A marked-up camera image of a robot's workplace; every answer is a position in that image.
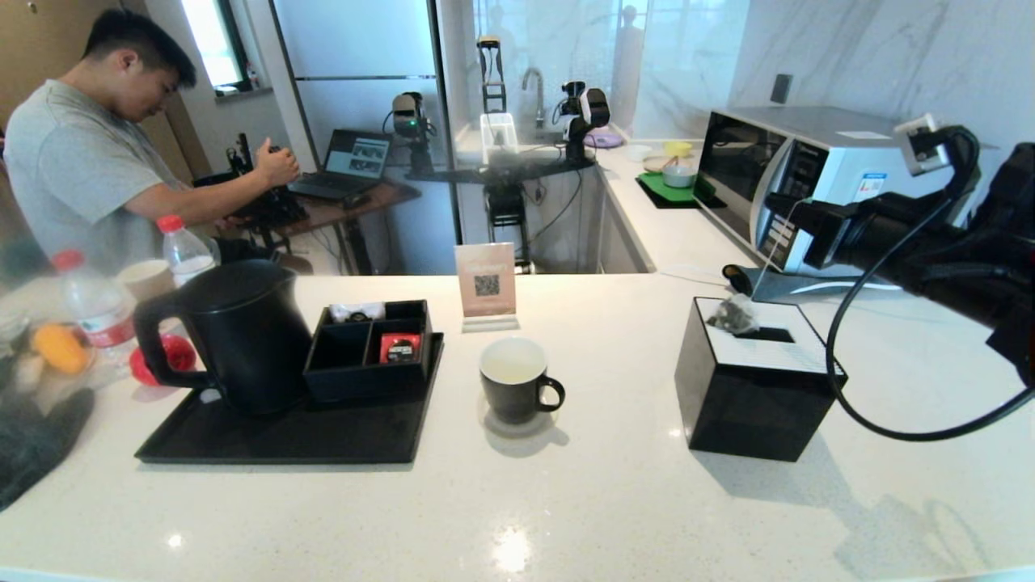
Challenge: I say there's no black electric kettle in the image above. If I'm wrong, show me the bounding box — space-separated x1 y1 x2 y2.
133 260 315 417

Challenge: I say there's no red packaged item with label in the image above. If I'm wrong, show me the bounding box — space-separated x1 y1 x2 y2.
380 332 423 365

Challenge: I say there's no silver microwave oven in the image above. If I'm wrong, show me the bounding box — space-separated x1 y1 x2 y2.
693 105 998 277

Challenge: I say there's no green mat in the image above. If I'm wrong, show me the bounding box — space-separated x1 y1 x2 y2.
636 170 719 211

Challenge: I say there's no black tissue box white lid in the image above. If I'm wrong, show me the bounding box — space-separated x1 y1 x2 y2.
674 296 848 462

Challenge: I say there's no metal faucet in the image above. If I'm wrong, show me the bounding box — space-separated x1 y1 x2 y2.
522 68 546 130

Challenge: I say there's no black robot stand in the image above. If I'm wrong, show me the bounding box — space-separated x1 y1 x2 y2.
404 154 601 274

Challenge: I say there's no white dish rack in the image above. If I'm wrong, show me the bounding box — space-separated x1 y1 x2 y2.
479 112 519 167

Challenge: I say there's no QR code sign stand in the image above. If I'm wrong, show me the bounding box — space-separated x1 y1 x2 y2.
454 241 520 333

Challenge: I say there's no black mug white inside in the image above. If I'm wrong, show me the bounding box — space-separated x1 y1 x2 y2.
479 336 566 425

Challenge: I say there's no open laptop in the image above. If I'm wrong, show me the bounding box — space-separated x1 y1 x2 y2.
289 129 395 203

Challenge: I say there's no grey refrigerator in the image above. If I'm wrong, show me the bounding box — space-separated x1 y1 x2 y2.
268 0 458 274

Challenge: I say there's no black compartment organizer box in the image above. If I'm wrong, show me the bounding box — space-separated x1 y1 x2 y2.
304 300 433 403

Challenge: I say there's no black serving tray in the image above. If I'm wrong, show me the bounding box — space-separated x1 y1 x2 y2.
136 333 446 466

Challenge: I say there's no bright window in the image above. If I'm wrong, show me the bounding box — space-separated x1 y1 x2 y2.
180 0 253 98

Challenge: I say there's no clear water bottle red cap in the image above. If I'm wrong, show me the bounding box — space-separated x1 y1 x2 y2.
156 214 219 285
50 249 137 373

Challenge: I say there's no red toy apple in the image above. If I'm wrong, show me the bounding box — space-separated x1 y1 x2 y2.
129 334 197 387

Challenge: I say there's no brown paper cup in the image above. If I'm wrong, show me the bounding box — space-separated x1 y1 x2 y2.
117 259 175 302

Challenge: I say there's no person in grey t-shirt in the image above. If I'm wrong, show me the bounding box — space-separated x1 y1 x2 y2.
2 8 302 272

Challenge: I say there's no orange toy corn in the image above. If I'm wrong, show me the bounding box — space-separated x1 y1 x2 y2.
31 324 87 375

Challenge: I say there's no dark fabric bag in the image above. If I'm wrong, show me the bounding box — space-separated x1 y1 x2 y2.
0 388 96 512

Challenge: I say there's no white cable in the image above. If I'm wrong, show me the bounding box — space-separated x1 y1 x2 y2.
789 279 898 296

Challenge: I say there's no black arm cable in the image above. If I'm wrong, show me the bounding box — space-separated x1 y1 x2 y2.
825 125 1035 442

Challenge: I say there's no black ladder-shaped frame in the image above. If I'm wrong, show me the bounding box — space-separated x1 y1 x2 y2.
476 36 508 116

